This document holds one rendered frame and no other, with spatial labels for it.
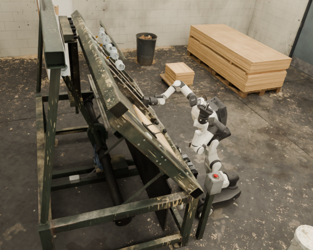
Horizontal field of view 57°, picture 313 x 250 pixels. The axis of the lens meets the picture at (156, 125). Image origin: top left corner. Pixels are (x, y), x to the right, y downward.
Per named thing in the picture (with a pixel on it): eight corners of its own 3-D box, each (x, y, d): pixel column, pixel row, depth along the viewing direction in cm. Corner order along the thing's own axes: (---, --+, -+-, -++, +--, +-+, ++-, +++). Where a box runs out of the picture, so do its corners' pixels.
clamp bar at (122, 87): (160, 132, 322) (177, 119, 319) (87, 57, 246) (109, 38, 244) (157, 127, 330) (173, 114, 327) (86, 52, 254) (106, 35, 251)
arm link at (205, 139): (192, 149, 275) (206, 130, 274) (201, 156, 267) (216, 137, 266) (187, 146, 266) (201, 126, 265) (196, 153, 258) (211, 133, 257)
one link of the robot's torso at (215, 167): (216, 176, 365) (214, 150, 335) (224, 188, 350) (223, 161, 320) (204, 181, 363) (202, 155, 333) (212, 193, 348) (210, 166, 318)
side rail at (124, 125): (188, 194, 256) (198, 186, 255) (110, 125, 186) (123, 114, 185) (186, 189, 261) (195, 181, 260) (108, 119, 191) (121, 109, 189)
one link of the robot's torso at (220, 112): (217, 114, 315) (211, 89, 292) (234, 133, 289) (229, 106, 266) (193, 126, 313) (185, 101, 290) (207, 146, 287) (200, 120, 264)
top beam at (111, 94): (117, 119, 185) (129, 109, 184) (107, 110, 179) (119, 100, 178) (76, 21, 353) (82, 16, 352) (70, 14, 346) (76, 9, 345)
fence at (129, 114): (182, 170, 275) (186, 168, 274) (122, 112, 214) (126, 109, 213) (180, 167, 279) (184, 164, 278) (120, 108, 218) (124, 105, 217)
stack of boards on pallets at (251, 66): (280, 92, 633) (292, 58, 589) (241, 98, 594) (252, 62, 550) (218, 51, 814) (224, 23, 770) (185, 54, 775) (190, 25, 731)
